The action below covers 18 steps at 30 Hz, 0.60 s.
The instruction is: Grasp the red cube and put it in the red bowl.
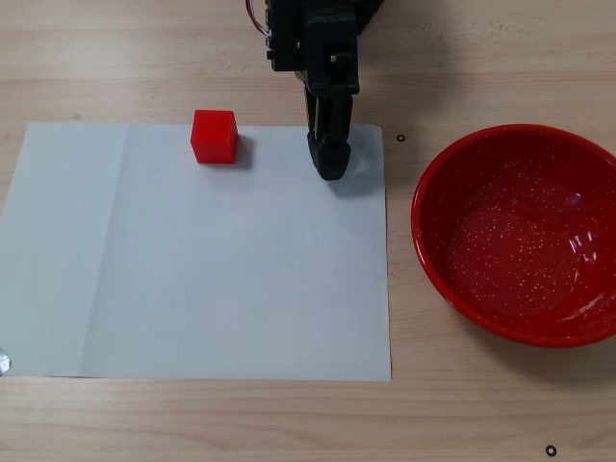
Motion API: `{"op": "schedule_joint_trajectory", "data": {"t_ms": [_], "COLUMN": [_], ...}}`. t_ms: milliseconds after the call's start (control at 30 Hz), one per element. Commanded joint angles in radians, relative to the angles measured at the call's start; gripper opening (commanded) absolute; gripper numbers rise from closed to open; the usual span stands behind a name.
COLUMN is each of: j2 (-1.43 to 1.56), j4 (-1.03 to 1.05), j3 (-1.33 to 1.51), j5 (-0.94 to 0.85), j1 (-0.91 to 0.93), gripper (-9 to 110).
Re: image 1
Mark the red plastic cube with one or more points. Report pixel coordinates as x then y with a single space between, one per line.
214 137

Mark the red speckled enamel bowl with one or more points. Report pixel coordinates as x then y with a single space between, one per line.
505 289

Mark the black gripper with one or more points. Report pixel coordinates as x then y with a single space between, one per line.
333 120

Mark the white paper sheet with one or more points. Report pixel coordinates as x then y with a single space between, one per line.
216 264

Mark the grey tape piece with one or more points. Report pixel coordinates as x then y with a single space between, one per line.
5 362

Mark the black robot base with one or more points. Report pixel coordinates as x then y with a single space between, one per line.
368 12

